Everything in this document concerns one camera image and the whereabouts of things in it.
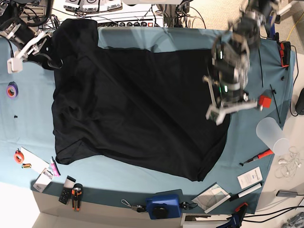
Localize power strip with red switch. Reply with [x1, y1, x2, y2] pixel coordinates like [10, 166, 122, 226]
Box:
[97, 20, 156, 27]

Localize long black rod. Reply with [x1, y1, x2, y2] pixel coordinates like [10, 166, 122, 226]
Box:
[258, 48, 264, 88]

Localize white printed card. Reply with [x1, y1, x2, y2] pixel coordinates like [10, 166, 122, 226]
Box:
[237, 167, 263, 190]

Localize short black rod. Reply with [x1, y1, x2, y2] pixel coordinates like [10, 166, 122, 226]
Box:
[270, 85, 281, 124]

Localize black t-shirt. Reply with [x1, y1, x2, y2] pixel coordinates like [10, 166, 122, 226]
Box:
[52, 19, 230, 181]

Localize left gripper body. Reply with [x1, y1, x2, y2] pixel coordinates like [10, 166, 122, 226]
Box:
[209, 65, 248, 107]

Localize metal carabiner keyring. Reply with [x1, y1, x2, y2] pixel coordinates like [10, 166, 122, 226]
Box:
[121, 199, 147, 213]

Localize white paper sheet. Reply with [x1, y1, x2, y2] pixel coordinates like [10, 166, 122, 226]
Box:
[20, 147, 49, 174]

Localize orange black clamp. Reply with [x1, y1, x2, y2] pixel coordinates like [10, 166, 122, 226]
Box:
[279, 41, 291, 68]

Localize black white marker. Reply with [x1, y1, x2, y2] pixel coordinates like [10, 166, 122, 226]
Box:
[229, 182, 262, 201]

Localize blue orange bottom clamp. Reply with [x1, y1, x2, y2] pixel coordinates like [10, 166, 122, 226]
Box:
[217, 202, 248, 228]

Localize orange tape roll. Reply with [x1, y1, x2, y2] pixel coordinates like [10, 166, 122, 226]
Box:
[14, 150, 24, 164]

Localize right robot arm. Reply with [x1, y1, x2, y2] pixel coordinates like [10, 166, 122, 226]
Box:
[0, 0, 63, 74]

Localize red cube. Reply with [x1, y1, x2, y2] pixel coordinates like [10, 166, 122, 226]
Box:
[258, 95, 272, 108]

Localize black clip with ring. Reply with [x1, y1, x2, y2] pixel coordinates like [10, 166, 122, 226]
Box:
[180, 202, 198, 210]

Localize small brass battery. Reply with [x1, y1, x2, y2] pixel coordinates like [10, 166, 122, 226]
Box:
[21, 163, 31, 169]

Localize orange black screwdriver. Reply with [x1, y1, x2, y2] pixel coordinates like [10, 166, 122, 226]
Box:
[239, 149, 274, 166]

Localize blue plastic box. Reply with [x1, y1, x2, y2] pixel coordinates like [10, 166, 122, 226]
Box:
[145, 194, 181, 220]

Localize purple tape roll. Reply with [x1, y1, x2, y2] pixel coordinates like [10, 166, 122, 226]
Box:
[6, 82, 19, 98]

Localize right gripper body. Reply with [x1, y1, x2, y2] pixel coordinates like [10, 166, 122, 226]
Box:
[0, 20, 39, 50]

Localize white earphones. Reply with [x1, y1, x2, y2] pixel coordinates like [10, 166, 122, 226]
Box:
[275, 146, 304, 180]

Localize black remote control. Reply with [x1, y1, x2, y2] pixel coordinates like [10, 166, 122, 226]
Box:
[58, 176, 76, 205]

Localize blue black clamp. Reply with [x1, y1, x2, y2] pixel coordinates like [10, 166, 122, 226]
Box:
[265, 13, 281, 40]

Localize folded map booklet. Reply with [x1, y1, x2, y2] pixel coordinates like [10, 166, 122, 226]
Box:
[191, 183, 231, 214]

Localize orange black pliers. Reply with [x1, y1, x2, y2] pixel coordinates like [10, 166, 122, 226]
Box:
[71, 183, 83, 212]

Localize black computer mouse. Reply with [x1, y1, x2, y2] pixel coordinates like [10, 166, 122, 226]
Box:
[295, 88, 304, 115]

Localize translucent plastic cup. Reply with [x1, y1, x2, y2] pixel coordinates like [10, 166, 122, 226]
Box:
[256, 117, 290, 156]

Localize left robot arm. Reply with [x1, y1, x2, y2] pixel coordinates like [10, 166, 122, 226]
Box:
[202, 0, 281, 125]

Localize white packaged card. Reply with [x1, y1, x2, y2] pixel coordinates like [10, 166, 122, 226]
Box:
[33, 169, 54, 193]

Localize grey usb hub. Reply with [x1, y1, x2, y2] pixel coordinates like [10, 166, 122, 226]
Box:
[276, 190, 298, 198]

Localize teal table cloth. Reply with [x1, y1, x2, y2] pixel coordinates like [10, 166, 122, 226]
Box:
[0, 27, 294, 207]

